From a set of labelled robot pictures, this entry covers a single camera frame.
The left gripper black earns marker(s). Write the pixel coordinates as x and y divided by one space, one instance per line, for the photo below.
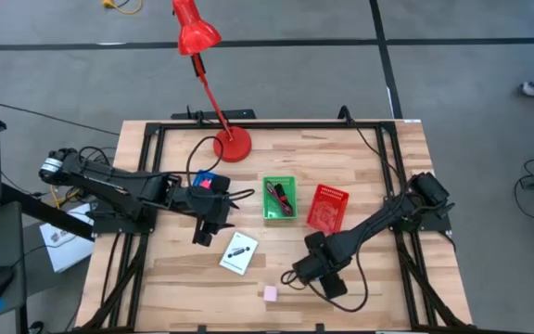
202 206

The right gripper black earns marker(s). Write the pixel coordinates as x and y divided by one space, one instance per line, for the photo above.
318 266

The pink rounded block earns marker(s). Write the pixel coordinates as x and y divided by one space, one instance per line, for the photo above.
206 183

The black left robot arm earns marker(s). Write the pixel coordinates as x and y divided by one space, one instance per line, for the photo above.
109 183

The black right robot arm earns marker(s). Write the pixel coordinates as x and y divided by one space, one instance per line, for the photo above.
387 215

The blue and pink object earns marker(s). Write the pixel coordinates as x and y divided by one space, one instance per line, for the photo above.
198 178

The red plastic basket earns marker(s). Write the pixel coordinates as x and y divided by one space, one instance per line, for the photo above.
327 209

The green plastic basket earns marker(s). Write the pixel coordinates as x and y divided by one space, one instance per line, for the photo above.
265 204

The red desk lamp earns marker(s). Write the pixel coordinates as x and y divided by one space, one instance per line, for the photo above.
232 146

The black power strip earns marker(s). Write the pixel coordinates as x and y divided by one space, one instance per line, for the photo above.
230 113

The white cardboard box on floor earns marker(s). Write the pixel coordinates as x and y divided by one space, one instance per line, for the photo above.
70 250

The pale pink USB wall charger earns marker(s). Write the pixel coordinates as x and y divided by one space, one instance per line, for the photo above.
270 293

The black aluminium table frame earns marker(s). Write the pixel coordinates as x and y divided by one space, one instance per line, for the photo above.
271 125

